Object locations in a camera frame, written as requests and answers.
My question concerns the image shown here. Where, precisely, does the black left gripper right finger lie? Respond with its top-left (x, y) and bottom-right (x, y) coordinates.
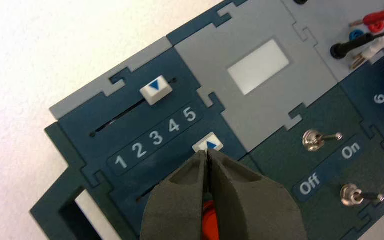
top-left (207, 149), bottom-right (309, 240)

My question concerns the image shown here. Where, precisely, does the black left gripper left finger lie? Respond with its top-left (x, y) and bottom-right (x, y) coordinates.
top-left (139, 149), bottom-right (210, 240)

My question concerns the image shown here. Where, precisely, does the white slider knob blue arrow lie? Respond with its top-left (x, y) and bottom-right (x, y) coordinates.
top-left (139, 75), bottom-right (174, 107)
top-left (191, 131), bottom-right (225, 154)

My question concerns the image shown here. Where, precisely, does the red round push button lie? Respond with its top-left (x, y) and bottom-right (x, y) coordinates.
top-left (201, 200), bottom-right (221, 240)

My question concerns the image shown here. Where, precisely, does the dark teal control box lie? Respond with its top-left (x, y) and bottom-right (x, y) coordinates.
top-left (30, 0), bottom-right (384, 240)

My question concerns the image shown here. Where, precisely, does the white rectangular display screen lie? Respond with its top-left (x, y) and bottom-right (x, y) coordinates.
top-left (227, 39), bottom-right (291, 96)

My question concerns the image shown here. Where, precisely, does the blue banana socket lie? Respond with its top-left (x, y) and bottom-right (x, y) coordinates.
top-left (349, 29), bottom-right (365, 41)

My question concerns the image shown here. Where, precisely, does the red banana socket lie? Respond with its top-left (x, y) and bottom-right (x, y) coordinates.
top-left (367, 21), bottom-right (384, 34)

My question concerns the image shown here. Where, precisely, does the silver metal toggle switch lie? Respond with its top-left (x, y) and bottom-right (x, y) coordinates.
top-left (302, 129), bottom-right (344, 153)
top-left (340, 183), bottom-right (384, 208)

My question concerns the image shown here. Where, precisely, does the white banana plug cable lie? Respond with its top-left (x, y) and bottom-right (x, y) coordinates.
top-left (349, 34), bottom-right (384, 71)

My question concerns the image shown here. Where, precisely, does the red banana plug cable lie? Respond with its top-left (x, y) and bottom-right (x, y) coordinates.
top-left (349, 3), bottom-right (384, 28)

